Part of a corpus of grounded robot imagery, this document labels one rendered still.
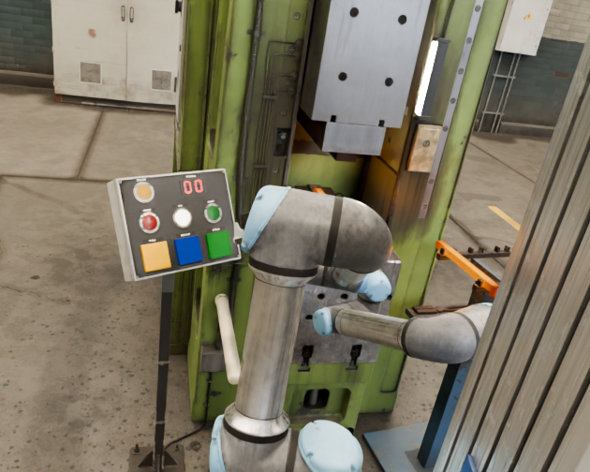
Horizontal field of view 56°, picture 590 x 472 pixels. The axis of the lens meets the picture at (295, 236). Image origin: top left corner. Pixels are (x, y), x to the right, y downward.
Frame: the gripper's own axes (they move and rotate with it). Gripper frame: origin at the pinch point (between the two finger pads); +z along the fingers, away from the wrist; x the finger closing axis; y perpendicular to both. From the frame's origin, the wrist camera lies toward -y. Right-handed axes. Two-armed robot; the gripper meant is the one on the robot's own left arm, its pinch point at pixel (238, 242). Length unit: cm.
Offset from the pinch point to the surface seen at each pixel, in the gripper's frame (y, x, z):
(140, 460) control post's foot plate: -77, 13, 77
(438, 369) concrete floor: -86, -144, 61
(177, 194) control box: 16.2, 10.5, 11.2
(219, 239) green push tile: 1.6, -0.1, 10.4
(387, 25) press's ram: 55, -47, -26
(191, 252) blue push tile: -0.8, 9.6, 10.4
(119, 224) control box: 10.2, 27.2, 14.8
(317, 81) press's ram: 43, -30, -10
